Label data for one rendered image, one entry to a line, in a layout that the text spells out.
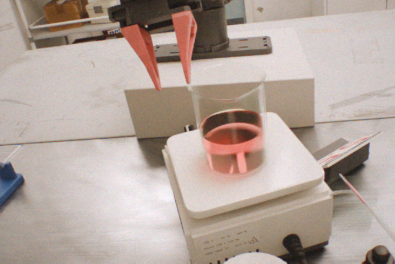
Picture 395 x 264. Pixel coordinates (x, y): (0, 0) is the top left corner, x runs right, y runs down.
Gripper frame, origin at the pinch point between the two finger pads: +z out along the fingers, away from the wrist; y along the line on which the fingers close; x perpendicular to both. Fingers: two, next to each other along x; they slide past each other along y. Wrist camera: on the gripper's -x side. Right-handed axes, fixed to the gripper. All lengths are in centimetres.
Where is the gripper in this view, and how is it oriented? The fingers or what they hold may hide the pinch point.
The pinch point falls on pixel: (172, 80)
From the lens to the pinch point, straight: 45.9
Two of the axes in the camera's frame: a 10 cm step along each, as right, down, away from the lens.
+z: 2.2, 9.8, -0.1
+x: 1.1, -0.1, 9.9
